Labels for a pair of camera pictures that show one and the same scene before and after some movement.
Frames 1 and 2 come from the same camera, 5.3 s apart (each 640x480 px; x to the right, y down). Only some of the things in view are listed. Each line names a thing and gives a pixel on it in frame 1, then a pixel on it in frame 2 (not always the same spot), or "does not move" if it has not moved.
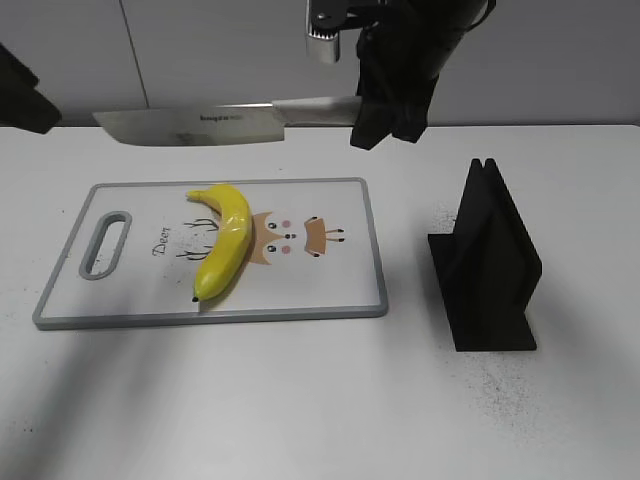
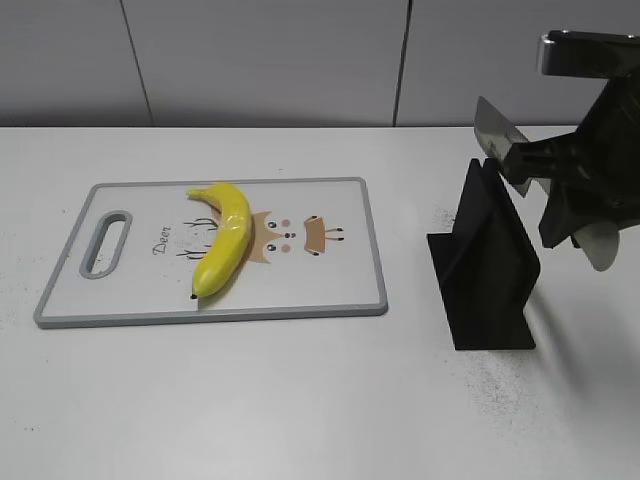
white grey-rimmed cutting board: x=140 y=249 does not move
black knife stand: x=489 y=268 does not move
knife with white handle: x=222 y=124 → x=498 y=136
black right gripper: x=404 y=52 → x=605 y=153
